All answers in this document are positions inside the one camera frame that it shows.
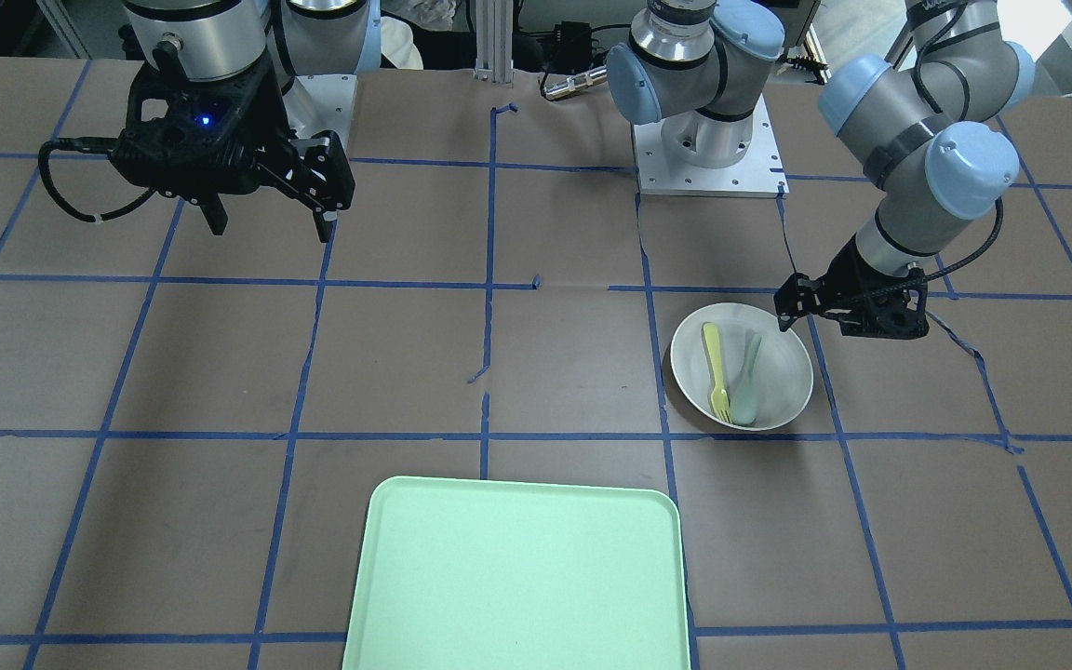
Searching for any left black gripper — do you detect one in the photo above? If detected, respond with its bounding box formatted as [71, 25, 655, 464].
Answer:
[773, 234, 930, 340]

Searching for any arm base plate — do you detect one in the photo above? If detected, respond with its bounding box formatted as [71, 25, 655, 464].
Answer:
[631, 95, 788, 198]
[282, 74, 358, 144]

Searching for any yellow plastic fork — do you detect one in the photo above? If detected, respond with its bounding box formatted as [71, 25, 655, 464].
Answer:
[702, 322, 732, 425]

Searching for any white round plate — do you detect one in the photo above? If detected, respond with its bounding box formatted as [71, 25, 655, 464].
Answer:
[669, 302, 815, 432]

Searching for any black power adapter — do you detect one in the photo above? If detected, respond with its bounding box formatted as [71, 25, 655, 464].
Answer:
[541, 20, 602, 74]

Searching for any light green tray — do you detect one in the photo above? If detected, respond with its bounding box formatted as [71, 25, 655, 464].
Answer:
[342, 476, 690, 669]

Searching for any aluminium frame post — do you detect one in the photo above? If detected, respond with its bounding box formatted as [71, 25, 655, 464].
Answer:
[471, 0, 515, 87]

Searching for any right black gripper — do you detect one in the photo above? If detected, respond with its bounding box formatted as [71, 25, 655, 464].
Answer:
[110, 57, 355, 245]

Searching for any pale green plastic spoon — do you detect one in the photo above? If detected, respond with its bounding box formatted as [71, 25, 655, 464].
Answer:
[730, 332, 763, 425]

